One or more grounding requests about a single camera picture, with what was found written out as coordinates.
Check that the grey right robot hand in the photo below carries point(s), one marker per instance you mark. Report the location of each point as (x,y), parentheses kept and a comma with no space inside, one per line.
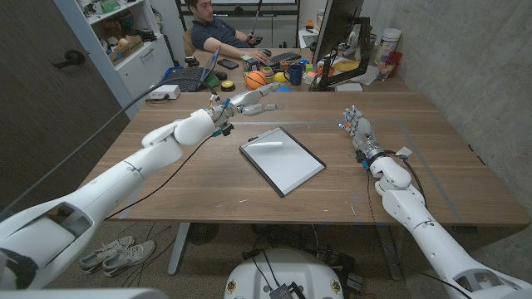
(362,131)

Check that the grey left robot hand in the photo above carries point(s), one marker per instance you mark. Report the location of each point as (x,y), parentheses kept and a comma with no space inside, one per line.
(253,102)

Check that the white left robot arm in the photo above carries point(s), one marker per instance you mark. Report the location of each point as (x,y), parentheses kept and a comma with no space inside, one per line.
(104,191)

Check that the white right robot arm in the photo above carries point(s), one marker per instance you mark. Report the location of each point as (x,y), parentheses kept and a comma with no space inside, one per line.
(432,224)

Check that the small black-framed whiteboard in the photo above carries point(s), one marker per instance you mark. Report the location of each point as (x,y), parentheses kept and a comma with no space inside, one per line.
(282,160)

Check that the orange mini basketball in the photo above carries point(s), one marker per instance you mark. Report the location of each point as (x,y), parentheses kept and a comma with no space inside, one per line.
(254,79)

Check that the yellow button on black base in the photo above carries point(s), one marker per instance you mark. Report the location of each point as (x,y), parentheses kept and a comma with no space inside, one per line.
(227,86)

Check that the colourful stacked cups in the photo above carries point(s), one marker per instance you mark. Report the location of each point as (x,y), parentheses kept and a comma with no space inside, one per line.
(268,74)

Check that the blue flat object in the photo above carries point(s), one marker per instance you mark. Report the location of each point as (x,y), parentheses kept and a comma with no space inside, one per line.
(285,89)

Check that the yellow ball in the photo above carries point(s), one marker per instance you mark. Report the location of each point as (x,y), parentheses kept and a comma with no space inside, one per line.
(280,77)

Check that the small printed carton box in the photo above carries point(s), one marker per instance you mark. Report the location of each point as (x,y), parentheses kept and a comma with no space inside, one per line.
(250,63)

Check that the black round puck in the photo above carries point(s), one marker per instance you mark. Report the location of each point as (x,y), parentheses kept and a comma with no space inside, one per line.
(220,75)

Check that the white flat box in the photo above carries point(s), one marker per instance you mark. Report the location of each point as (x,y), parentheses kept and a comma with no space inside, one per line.
(348,87)

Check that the black smartphone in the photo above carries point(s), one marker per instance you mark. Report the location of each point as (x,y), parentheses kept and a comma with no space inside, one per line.
(228,63)

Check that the green dome button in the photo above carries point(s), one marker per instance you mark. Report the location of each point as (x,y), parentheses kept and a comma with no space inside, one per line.
(212,81)

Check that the dark blue mug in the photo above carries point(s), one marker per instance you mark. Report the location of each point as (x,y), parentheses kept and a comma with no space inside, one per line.
(295,74)

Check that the black keyboard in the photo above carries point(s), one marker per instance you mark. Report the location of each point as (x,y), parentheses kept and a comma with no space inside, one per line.
(282,58)

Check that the open laptop with blue lid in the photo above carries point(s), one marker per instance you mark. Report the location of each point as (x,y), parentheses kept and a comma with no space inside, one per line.
(192,74)

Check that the yellow plate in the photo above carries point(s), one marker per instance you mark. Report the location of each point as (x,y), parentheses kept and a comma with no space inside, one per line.
(346,65)

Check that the man in dark polo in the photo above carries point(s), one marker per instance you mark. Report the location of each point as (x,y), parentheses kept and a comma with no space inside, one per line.
(222,33)

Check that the wooden chair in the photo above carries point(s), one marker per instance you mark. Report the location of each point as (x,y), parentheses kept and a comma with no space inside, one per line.
(189,42)

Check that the white cylindrical container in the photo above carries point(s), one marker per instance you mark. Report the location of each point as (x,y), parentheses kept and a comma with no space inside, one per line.
(387,45)

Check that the white power adapter box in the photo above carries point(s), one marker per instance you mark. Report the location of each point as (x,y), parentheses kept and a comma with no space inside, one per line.
(164,91)

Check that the black computer monitor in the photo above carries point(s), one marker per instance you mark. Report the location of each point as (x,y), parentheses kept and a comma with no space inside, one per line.
(334,27)

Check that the white shelf cabinet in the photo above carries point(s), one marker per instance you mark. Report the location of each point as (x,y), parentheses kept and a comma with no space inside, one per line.
(124,54)

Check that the cardboard box with items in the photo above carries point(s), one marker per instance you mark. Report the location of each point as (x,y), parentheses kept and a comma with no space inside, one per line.
(124,49)

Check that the white robot torso base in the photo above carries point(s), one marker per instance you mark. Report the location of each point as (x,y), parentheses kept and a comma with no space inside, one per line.
(284,274)

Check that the grey sneaker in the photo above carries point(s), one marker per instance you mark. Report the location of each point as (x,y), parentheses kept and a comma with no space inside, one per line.
(129,257)
(106,253)

